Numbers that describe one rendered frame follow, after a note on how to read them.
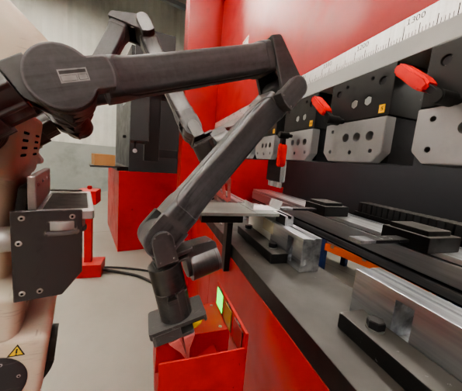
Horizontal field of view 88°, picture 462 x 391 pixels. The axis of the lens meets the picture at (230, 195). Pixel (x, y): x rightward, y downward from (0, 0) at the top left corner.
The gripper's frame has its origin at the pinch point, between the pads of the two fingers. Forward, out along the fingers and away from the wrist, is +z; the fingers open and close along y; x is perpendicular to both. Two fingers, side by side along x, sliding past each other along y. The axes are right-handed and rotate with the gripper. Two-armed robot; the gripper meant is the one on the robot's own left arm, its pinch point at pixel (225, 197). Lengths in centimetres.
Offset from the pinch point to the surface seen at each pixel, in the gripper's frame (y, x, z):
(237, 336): -36.4, 16.1, 16.1
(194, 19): 86, -45, -85
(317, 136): -24.3, -23.0, -10.1
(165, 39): 102, -27, -86
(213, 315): -24.7, 19.4, 18.0
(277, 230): -10.6, -9.0, 14.7
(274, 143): -4.3, -21.5, -10.0
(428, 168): -16, -67, 20
